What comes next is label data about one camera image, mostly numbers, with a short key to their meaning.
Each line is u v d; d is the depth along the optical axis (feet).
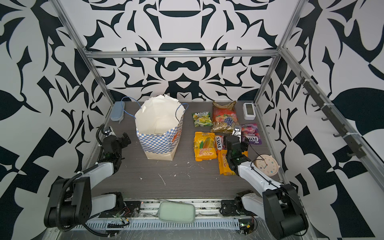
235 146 2.15
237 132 2.43
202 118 3.53
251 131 3.26
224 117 3.36
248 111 3.59
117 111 3.86
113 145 2.21
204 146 2.94
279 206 1.36
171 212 2.36
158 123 3.44
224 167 2.69
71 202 1.37
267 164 2.85
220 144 3.08
